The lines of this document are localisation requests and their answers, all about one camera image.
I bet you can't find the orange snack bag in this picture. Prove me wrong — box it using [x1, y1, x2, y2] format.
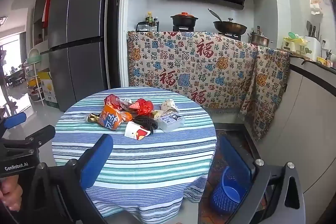
[98, 105, 133, 131]

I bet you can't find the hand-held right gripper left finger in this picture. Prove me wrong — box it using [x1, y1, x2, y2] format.
[25, 133, 114, 224]

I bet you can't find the clear plastic box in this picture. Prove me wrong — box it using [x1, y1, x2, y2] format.
[157, 112, 185, 133]

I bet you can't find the yellow white cardboard box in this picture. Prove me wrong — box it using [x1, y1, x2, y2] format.
[38, 69, 59, 109]

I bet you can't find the yellow white kitchen appliance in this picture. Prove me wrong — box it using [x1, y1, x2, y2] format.
[282, 36, 308, 54]

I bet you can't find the steel pot with lid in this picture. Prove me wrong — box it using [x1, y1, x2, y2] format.
[247, 30, 273, 47]

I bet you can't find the red crumpled snack bag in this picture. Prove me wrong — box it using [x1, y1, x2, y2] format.
[104, 94, 124, 111]

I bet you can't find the black clay pot red lid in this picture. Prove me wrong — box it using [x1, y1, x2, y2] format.
[170, 12, 199, 30]

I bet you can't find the glass kettle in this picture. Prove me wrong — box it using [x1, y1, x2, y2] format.
[136, 21, 153, 32]

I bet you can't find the folded printed paper bag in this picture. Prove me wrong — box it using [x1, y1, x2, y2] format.
[160, 99, 180, 115]

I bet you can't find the red plastic bag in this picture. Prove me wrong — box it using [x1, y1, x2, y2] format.
[133, 98, 154, 117]

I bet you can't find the red hanging cloth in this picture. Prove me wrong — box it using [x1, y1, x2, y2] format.
[43, 0, 51, 29]

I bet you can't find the grey refrigerator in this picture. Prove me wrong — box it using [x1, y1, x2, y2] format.
[47, 0, 124, 112]

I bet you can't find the white round storage rack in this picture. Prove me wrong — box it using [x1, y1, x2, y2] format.
[26, 48, 46, 108]

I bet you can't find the person's left hand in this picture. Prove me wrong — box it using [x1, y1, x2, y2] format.
[0, 176, 23, 211]

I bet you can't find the blue plastic basket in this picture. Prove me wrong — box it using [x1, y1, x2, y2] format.
[209, 166, 252, 215]

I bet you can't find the black braided cord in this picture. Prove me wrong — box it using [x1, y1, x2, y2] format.
[133, 115, 159, 131]

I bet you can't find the hanging wall bag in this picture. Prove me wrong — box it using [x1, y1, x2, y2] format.
[309, 0, 323, 15]

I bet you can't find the striped round tablecloth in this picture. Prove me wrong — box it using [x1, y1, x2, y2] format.
[52, 87, 218, 224]

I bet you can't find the black gas stove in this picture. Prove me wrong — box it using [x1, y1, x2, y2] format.
[172, 25, 242, 41]

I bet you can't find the dark wok with lid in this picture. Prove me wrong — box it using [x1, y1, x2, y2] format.
[208, 8, 248, 35]

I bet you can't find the printed fringed blanket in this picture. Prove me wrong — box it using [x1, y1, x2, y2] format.
[127, 30, 259, 115]
[244, 46, 290, 142]

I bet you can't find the white and red packet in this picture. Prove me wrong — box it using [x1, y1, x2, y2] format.
[124, 121, 152, 141]

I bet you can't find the white knife block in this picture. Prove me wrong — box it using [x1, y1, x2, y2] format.
[304, 21, 322, 62]

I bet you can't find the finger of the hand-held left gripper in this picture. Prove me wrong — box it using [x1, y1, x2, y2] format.
[0, 125, 56, 153]
[0, 112, 27, 136]

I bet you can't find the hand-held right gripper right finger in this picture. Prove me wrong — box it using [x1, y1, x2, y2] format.
[219, 135, 306, 224]

